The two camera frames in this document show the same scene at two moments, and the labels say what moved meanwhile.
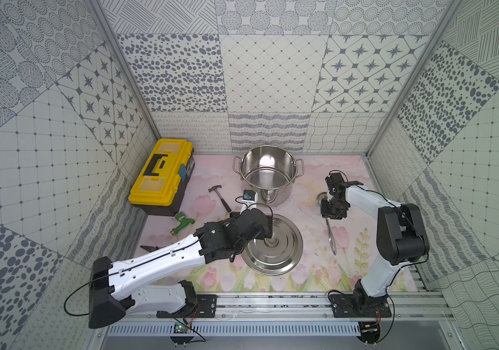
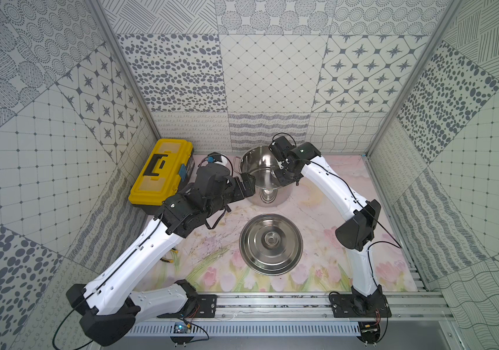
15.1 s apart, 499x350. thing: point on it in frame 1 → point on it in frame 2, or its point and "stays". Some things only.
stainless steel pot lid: (277, 254) stays
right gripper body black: (334, 209) → (284, 176)
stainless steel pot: (270, 170) stays
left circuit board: (179, 327) stays
